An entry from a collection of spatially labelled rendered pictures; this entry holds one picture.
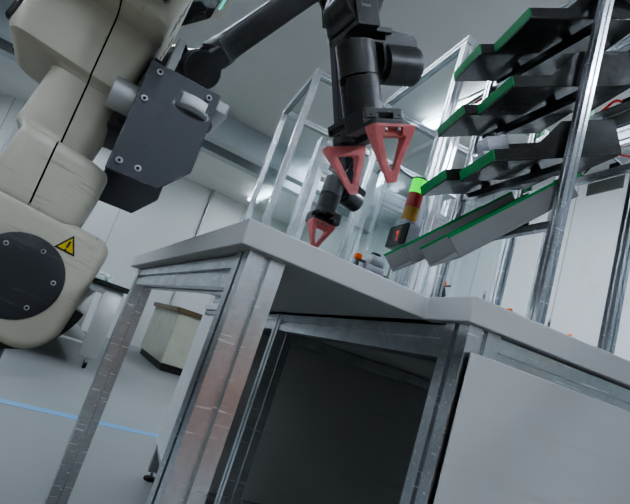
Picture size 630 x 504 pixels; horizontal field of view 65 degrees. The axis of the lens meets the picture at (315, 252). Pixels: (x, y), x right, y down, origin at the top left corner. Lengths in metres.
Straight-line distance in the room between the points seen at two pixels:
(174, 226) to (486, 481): 10.50
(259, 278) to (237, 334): 0.07
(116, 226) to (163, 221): 0.93
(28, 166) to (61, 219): 0.07
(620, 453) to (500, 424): 0.19
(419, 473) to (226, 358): 0.25
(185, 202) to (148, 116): 10.36
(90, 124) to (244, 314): 0.36
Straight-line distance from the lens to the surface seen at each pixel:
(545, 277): 0.96
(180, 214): 11.01
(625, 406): 0.78
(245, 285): 0.55
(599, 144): 1.14
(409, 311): 0.64
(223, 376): 0.56
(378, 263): 1.46
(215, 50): 1.11
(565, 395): 0.68
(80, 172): 0.70
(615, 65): 1.25
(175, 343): 7.59
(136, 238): 10.80
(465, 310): 0.59
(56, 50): 0.78
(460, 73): 1.35
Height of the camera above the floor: 0.73
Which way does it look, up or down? 12 degrees up
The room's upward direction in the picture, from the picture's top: 18 degrees clockwise
